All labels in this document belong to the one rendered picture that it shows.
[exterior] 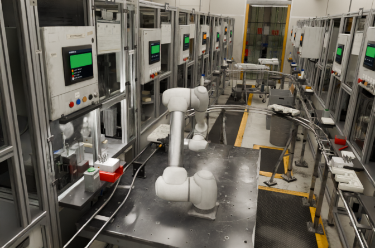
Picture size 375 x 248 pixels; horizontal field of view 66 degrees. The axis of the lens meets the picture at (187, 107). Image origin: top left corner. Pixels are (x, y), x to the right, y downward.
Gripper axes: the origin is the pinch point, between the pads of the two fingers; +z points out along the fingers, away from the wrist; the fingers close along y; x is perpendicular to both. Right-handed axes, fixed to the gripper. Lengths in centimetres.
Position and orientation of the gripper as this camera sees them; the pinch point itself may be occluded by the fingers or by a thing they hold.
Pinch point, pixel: (160, 140)
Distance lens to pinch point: 255.2
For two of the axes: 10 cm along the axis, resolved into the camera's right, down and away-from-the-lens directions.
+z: -9.6, -1.1, 2.4
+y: 0.4, -9.6, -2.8
